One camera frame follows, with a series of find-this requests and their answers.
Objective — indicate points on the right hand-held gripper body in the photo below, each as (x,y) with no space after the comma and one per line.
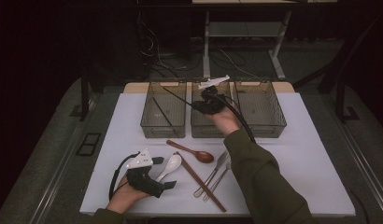
(213,104)

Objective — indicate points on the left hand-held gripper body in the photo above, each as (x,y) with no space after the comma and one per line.
(141,180)

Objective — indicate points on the white ceramic spoon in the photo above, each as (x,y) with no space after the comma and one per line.
(174,162)

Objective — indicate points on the transparent brown plastic bin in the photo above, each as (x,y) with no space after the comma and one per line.
(164,132)
(199,132)
(267,130)

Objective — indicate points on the silver table knife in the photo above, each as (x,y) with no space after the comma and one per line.
(211,175)

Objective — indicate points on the brown wooden spoon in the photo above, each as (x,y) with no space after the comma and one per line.
(205,156)

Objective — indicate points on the silver fork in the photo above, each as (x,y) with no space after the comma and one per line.
(216,185)

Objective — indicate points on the person's right hand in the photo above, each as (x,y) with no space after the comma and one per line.
(227,121)

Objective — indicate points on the person's left hand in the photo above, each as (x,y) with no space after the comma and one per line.
(124,197)

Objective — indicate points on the black metal stand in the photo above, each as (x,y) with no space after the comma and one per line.
(84,99)
(340,102)

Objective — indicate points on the white table mat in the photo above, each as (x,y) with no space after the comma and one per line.
(304,140)

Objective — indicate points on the white metal desk frame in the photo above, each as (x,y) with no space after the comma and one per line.
(206,46)

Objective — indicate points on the metal floor rail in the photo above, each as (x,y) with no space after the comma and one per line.
(364,161)
(62,174)

